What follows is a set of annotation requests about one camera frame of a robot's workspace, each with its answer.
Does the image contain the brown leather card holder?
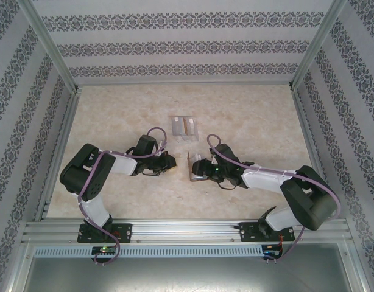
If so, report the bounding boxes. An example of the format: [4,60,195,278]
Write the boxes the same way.
[186,151,212,183]

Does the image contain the clear plastic card box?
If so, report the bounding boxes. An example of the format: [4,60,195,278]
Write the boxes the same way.
[169,115,201,144]

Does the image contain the small circuit board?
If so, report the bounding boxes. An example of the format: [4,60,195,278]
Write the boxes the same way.
[91,245,118,255]
[263,244,284,256]

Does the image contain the grey sheet metal panel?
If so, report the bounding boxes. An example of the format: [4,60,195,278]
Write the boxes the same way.
[10,240,367,292]

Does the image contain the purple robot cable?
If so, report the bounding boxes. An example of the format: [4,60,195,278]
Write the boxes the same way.
[206,133,341,263]
[77,126,168,266]

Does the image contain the aluminium mounting rail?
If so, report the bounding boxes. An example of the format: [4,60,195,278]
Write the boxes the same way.
[21,219,350,244]

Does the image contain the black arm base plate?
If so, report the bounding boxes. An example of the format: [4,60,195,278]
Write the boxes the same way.
[77,223,134,244]
[239,221,296,243]

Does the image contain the aluminium table end rail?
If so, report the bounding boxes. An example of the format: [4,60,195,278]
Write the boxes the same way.
[76,80,294,88]

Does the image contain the slotted grey cable duct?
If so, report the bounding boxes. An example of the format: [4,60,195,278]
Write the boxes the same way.
[32,245,264,259]

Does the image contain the aluminium table side rail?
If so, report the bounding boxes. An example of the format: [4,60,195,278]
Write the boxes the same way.
[289,86,339,219]
[34,86,83,222]

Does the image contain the aluminium frame post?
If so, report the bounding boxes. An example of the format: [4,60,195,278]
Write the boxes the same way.
[288,0,348,91]
[15,0,83,94]

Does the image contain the aluminium frame beam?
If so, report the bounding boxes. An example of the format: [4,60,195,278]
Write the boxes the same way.
[4,240,34,292]
[337,243,374,292]

